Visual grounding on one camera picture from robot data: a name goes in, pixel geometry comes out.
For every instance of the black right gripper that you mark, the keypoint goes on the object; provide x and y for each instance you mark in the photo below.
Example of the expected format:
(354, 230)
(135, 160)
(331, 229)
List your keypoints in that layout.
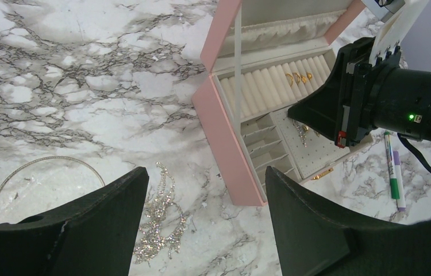
(359, 97)

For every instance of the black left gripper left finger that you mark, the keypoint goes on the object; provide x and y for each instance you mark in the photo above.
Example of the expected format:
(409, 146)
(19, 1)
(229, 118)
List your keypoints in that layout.
(91, 235)

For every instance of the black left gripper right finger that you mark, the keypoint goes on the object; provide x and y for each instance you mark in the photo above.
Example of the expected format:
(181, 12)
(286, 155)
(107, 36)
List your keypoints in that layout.
(316, 236)

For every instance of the small silver drop earring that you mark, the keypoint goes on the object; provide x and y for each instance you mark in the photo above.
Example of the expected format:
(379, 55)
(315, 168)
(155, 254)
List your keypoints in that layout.
(302, 129)

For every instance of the pink jewelry box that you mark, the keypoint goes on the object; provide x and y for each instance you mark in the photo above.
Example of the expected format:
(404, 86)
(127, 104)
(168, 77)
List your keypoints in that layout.
(262, 57)

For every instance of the green marker pen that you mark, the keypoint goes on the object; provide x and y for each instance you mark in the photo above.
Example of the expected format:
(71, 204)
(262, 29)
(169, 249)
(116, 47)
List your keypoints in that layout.
(392, 173)

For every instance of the purple marker pen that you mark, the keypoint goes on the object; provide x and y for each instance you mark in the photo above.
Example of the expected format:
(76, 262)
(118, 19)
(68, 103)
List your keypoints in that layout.
(401, 202)

